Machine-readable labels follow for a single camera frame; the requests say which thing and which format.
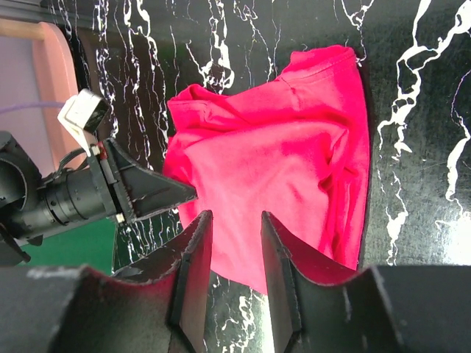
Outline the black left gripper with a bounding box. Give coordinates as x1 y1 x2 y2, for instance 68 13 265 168
1 131 196 266

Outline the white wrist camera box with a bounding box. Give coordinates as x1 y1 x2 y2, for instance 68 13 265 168
57 89 109 156

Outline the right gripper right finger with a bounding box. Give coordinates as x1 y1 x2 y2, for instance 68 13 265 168
261 212 470 352

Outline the magenta pink t shirt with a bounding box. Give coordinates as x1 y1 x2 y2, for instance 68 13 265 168
163 45 370 293

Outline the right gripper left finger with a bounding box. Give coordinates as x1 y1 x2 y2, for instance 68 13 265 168
1 210 213 352

